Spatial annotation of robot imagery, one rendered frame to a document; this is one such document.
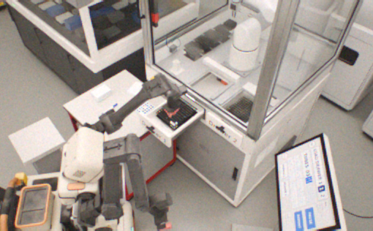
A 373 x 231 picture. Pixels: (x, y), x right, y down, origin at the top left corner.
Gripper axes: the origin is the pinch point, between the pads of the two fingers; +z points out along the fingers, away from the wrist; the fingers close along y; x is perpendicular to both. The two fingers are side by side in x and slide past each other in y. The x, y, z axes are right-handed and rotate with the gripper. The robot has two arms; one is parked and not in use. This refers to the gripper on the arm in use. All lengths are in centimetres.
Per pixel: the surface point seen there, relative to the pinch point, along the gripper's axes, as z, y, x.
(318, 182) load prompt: -17, 9, -92
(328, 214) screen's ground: -19, -3, -103
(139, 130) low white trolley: 22.1, -12.5, 19.7
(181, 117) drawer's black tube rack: 8.3, 8.3, -0.8
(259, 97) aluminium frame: -32, 22, -44
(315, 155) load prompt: -18, 22, -83
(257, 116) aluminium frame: -18, 22, -46
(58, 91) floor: 99, -5, 176
